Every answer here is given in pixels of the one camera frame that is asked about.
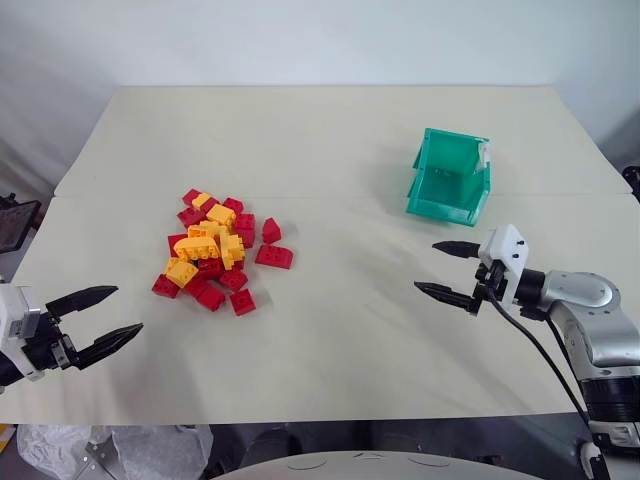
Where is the white label on bin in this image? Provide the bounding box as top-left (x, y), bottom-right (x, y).
top-left (474, 141), bottom-right (493, 174)

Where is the dark equipment beside table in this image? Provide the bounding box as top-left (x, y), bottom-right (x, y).
top-left (621, 160), bottom-right (640, 202)

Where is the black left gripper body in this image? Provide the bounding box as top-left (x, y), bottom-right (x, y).
top-left (22, 309), bottom-right (82, 375)

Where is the clear plastic bag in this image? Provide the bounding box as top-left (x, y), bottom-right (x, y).
top-left (16, 423), bottom-right (215, 480)

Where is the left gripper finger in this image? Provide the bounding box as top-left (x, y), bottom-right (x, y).
top-left (73, 322), bottom-right (145, 371)
top-left (44, 285), bottom-right (120, 318)

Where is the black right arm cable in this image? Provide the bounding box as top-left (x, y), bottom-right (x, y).
top-left (487, 292), bottom-right (612, 480)

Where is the black equipment beside table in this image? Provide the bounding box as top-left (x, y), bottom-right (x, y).
top-left (0, 193), bottom-right (42, 256)

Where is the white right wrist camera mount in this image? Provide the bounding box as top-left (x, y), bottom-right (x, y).
top-left (478, 224), bottom-right (531, 308)

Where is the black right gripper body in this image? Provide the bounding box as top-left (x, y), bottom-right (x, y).
top-left (468, 257), bottom-right (508, 318)

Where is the metal bracket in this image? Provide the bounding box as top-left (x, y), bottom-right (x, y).
top-left (83, 438), bottom-right (125, 480)

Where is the green plastic bin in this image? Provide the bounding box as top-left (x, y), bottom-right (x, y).
top-left (404, 127), bottom-right (493, 228)

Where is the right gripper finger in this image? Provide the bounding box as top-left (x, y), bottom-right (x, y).
top-left (413, 280), bottom-right (477, 315)
top-left (431, 240), bottom-right (485, 261)

